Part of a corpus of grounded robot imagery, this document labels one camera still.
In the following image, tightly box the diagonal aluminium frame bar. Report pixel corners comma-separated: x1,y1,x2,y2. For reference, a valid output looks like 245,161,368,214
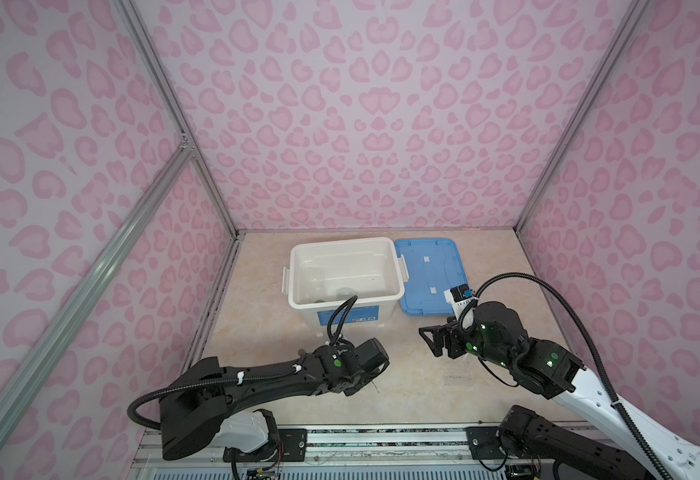
0,146,192,451

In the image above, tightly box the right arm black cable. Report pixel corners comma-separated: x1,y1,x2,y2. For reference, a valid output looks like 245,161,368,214
475,271,675,480

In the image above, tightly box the white plastic storage bin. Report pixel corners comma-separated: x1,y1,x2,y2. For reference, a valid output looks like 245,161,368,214
281,237,409,328

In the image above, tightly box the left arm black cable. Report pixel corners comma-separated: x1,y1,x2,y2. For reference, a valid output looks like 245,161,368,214
126,295,360,432

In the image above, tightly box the clear test tube rack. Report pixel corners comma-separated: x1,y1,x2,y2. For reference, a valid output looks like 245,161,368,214
443,353,482,388

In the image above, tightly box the white ceramic evaporating dish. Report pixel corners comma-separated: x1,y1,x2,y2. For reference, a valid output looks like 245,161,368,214
336,287,357,301

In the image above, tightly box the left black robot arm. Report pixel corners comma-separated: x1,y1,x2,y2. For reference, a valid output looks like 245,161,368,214
158,338,390,461

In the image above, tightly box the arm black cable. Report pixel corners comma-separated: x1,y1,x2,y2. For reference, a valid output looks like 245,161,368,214
475,271,675,480
126,295,360,432

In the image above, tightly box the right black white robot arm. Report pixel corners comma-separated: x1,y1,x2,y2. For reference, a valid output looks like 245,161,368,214
419,301,700,479

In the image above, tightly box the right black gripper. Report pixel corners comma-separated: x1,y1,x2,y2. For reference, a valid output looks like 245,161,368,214
415,314,513,369

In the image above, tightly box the blue plastic bin lid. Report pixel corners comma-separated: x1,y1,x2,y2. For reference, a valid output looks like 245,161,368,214
394,238,468,317

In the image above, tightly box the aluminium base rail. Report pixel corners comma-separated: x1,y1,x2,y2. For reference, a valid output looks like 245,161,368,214
127,423,651,480

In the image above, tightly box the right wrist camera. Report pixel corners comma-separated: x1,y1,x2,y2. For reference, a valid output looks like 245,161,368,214
443,284,477,323

